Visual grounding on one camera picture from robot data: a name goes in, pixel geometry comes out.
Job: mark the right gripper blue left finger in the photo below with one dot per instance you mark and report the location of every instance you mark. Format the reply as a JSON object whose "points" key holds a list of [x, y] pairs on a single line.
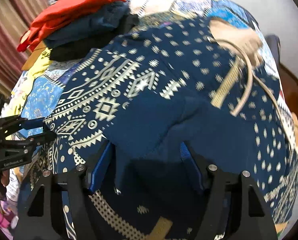
{"points": [[41, 218]]}

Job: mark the dark navy folded garment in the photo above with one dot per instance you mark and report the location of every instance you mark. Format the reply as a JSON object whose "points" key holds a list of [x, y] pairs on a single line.
{"points": [[76, 39]]}

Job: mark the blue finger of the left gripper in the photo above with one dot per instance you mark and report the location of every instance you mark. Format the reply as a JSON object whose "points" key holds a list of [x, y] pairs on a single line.
{"points": [[32, 123], [42, 138]]}

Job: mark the striped brown curtain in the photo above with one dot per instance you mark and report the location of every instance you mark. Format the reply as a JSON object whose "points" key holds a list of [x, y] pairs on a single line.
{"points": [[15, 19]]}

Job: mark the red folded garment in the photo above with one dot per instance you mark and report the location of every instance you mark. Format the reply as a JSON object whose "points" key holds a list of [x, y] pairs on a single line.
{"points": [[55, 17]]}

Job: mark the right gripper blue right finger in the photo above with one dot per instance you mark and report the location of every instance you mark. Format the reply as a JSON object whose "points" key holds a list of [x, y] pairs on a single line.
{"points": [[230, 201]]}

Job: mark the blue patchwork bed quilt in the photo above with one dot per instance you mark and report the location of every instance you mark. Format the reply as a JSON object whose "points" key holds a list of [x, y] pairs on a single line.
{"points": [[274, 163]]}

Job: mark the navy patterned hooded jacket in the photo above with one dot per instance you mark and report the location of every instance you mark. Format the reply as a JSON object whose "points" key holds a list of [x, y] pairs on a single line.
{"points": [[151, 75]]}

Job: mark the yellow garment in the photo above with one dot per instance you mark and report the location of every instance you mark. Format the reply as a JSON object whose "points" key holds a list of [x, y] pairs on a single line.
{"points": [[25, 87]]}

